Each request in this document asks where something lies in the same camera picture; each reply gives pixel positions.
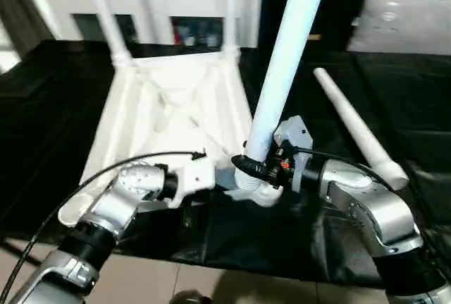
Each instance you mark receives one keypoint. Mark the white plastic table leg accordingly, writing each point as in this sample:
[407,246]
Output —
[231,8]
[285,57]
[106,15]
[356,128]

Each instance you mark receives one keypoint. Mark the white plastic table top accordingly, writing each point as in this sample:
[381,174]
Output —
[169,106]

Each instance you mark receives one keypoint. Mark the black stand leg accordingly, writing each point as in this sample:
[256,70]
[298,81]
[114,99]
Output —
[21,251]

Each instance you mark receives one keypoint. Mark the grey cushion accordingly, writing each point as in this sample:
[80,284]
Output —
[405,22]

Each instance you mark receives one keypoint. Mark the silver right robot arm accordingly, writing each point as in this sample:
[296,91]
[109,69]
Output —
[366,205]

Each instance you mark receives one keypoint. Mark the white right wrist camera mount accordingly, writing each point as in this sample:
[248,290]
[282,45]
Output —
[292,135]

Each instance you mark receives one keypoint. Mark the black work mat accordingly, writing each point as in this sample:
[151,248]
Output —
[42,106]

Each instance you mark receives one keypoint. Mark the white glass-door cabinet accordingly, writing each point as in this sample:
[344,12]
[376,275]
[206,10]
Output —
[148,4]

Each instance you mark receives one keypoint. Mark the black furniture with yellow label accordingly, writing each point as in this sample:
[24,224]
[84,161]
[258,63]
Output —
[317,1]

